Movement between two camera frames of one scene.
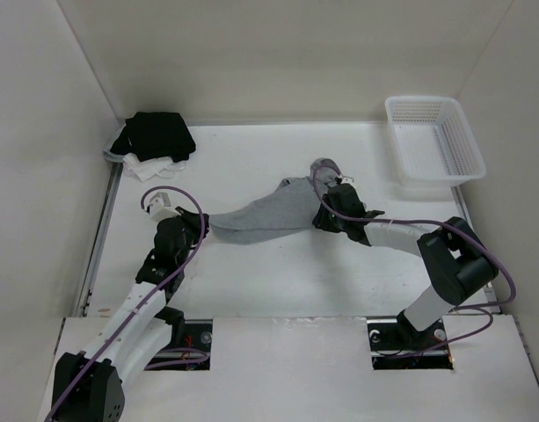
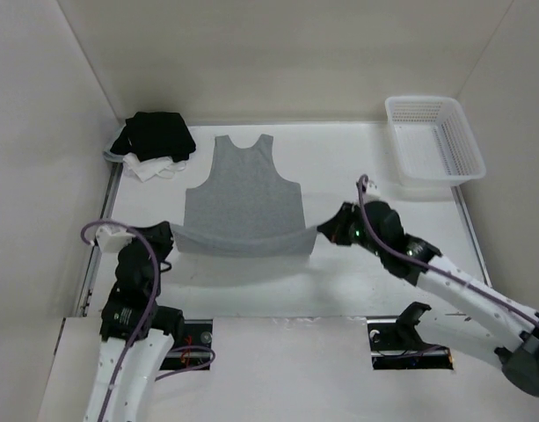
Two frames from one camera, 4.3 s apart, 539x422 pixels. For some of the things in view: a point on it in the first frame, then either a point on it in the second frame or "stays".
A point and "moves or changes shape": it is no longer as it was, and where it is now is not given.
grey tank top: x=289 y=206 moves or changes shape
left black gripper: x=194 y=221 → x=161 y=234
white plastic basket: x=433 y=143 stays
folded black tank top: x=156 y=134 stays
